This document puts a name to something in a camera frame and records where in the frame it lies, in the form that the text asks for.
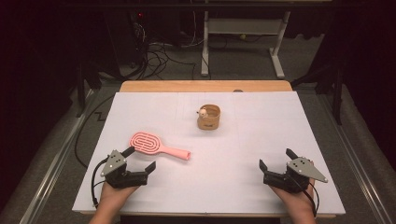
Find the white table board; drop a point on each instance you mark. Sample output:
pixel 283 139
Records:
pixel 218 174

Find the person's right hand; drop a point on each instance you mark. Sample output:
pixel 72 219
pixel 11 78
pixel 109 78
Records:
pixel 299 202

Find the person's left hand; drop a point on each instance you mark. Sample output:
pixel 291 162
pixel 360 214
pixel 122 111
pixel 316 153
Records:
pixel 113 196

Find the round wooden cup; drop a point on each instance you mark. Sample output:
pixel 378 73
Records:
pixel 210 123

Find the white metal stand frame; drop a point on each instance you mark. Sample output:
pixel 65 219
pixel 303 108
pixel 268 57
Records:
pixel 243 26

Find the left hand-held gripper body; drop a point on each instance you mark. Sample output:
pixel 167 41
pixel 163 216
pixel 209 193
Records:
pixel 116 174

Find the small beige figurine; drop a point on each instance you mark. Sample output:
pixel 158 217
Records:
pixel 202 112

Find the wooden table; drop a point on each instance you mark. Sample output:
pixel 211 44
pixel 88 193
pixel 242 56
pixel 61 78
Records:
pixel 202 86

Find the pink hairbrush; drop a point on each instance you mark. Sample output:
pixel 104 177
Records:
pixel 146 142

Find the metal floor rail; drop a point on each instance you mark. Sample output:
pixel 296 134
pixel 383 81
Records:
pixel 355 155
pixel 53 168

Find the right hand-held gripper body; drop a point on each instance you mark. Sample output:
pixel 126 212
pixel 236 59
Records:
pixel 295 174

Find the dark computer tower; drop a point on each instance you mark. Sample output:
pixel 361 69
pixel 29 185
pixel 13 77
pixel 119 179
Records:
pixel 127 34

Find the dark metal stand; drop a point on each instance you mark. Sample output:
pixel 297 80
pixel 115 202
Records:
pixel 82 87
pixel 337 93

